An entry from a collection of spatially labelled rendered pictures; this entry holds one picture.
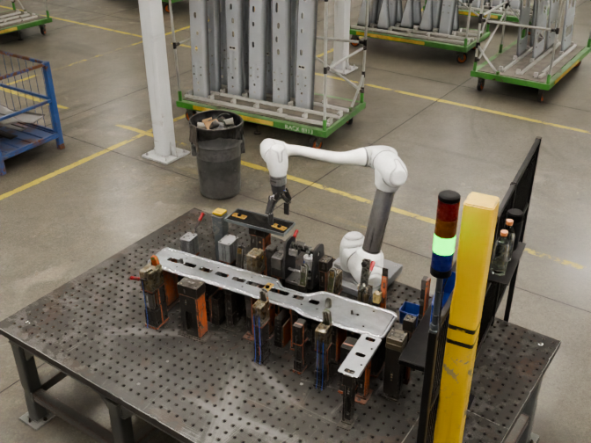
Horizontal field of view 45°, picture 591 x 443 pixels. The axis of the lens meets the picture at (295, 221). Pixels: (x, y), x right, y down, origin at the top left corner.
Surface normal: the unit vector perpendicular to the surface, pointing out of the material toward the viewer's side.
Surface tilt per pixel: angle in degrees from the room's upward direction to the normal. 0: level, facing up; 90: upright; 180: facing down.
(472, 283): 90
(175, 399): 0
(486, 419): 0
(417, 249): 0
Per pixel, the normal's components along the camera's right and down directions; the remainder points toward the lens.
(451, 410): -0.46, 0.44
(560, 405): 0.00, -0.87
